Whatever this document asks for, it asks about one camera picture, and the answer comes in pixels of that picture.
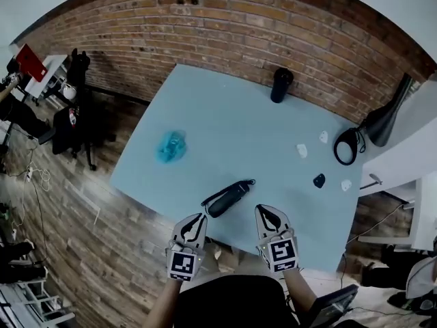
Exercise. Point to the white power strip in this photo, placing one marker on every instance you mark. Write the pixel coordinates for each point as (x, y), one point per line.
(29, 174)

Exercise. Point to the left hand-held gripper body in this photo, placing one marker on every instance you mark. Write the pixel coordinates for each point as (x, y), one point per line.
(182, 263)

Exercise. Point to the person's left forearm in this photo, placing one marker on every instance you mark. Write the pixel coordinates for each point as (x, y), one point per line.
(164, 302)

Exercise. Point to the red and white small object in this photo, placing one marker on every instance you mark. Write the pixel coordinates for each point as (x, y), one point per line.
(72, 117)

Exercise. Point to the white round object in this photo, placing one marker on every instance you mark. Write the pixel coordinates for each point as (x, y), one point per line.
(70, 92)

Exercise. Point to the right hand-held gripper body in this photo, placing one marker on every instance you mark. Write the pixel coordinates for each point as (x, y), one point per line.
(281, 251)

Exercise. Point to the black bottle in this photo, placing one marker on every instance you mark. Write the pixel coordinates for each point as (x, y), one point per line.
(281, 85)

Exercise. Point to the person's right forearm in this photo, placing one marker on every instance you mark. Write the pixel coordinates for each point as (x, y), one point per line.
(300, 292)

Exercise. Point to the small black object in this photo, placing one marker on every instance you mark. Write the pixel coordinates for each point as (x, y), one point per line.
(319, 180)

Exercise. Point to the white metal rack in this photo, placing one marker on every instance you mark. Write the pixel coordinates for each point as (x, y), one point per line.
(34, 306)

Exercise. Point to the grey hammer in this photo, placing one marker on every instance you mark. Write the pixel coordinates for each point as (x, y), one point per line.
(373, 179)

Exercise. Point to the small white table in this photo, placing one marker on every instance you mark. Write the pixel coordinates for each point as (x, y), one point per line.
(51, 70)

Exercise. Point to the black office chair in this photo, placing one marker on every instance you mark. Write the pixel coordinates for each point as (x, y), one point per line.
(80, 91)

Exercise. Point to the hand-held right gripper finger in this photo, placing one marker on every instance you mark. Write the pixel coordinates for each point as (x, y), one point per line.
(282, 222)
(261, 225)

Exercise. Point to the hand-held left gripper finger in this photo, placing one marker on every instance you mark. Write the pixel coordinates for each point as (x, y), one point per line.
(178, 232)
(202, 232)

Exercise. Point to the black desk lamp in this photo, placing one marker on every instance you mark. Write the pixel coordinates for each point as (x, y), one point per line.
(385, 121)

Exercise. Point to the red box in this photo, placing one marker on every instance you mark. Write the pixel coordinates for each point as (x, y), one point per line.
(30, 61)

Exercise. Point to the small white plastic piece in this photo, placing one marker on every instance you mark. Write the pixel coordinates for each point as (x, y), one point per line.
(302, 150)
(323, 136)
(346, 185)

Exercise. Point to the blue plastic toy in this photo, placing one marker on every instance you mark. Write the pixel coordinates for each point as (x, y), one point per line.
(171, 147)

